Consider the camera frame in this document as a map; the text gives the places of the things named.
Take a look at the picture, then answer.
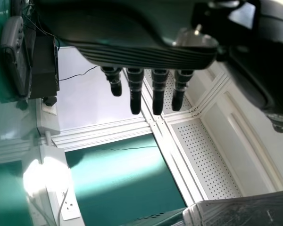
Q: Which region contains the white cable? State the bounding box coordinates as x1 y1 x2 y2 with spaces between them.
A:
57 186 71 226

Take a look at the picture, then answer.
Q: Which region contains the black plug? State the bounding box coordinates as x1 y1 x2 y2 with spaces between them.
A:
42 96 58 107

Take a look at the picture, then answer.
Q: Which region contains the white socket strip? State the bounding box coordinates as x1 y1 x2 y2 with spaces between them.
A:
39 144 83 222

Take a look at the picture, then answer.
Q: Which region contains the black box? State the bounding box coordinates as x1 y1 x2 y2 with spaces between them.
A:
28 34 61 99

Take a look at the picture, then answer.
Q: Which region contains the black oven with glass door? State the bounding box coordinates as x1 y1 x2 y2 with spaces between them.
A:
129 190 283 226

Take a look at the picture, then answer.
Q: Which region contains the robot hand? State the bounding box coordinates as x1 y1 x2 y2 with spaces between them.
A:
35 0 283 133

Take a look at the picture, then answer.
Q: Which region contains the thin black wire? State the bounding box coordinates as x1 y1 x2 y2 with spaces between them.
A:
58 65 102 82

